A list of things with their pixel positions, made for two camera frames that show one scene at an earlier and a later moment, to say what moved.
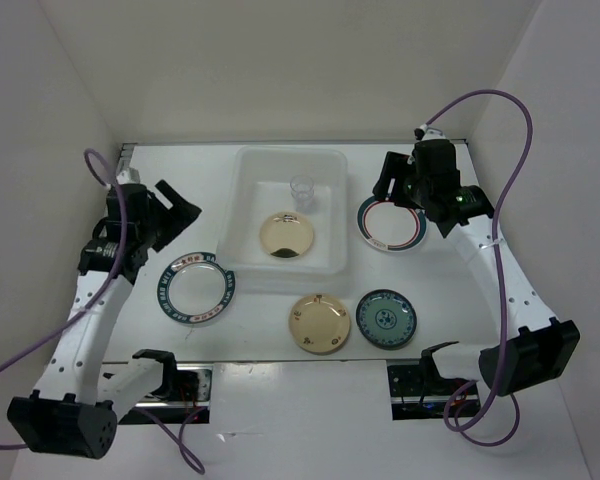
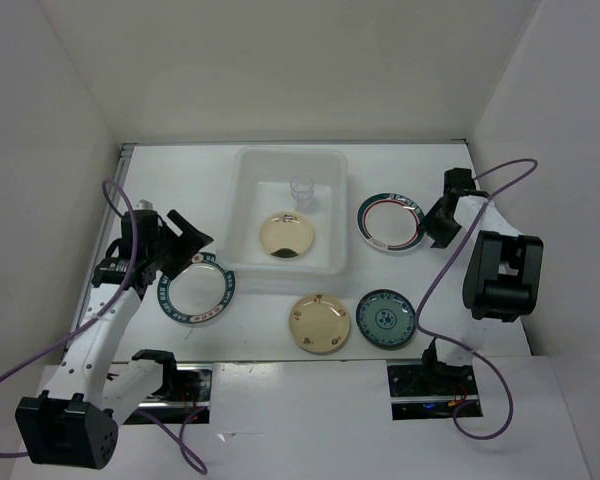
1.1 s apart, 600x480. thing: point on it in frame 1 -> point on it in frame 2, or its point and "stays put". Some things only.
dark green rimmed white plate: (194, 288) stays put
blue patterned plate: (386, 319) stays put
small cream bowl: (286, 235) stays put
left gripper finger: (180, 204) -> (194, 236)
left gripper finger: (172, 222) -> (178, 251)
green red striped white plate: (390, 227) stays put
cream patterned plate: (319, 324) stays put
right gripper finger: (423, 194) -> (443, 234)
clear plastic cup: (302, 191) stays put
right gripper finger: (391, 180) -> (432, 220)
